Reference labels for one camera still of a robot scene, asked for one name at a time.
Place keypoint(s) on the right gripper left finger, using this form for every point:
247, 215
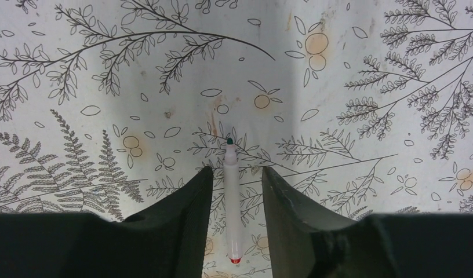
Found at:
167, 239

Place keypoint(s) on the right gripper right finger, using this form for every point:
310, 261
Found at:
308, 240

